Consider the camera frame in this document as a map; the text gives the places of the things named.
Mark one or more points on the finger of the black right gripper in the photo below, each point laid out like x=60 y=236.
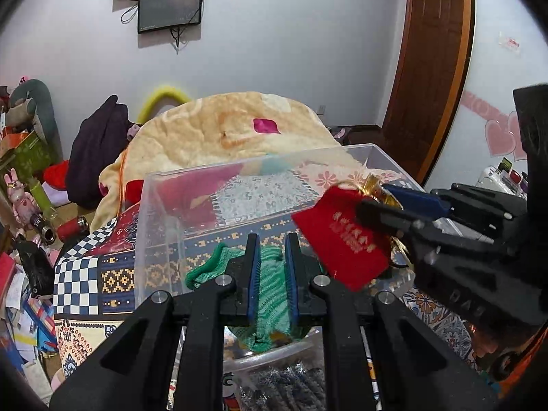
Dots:
x=428 y=201
x=411 y=222

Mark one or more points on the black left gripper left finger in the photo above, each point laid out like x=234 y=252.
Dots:
x=170 y=348

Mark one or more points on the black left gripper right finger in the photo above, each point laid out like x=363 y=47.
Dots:
x=377 y=353

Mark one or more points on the red drawstring pouch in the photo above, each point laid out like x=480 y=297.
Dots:
x=351 y=253

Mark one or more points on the green knitted item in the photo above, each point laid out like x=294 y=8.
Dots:
x=273 y=323

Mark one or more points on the clear plastic storage box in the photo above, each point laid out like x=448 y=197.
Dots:
x=184 y=214

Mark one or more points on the person's right hand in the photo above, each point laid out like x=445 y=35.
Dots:
x=483 y=345

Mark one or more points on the patterned patchwork table cover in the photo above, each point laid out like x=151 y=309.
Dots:
x=95 y=291

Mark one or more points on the brown wooden door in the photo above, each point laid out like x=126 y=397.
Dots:
x=432 y=66

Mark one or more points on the red thermos bottle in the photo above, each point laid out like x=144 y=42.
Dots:
x=74 y=228

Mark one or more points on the yellow fleece blanket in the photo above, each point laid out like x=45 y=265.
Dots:
x=212 y=130

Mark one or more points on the pink rabbit figurine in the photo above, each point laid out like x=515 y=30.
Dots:
x=24 y=205

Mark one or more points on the yellow foam arch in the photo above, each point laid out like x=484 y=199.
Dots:
x=165 y=93

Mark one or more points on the green storage box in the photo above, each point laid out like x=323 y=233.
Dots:
x=28 y=158

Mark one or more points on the dark purple clothing pile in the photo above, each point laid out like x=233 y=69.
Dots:
x=101 y=139

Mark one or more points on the grey plush toy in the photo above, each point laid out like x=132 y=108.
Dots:
x=30 y=104

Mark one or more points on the pink heart wall sticker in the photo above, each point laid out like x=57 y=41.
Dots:
x=502 y=131

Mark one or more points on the small black wall monitor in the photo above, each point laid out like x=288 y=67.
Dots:
x=155 y=15

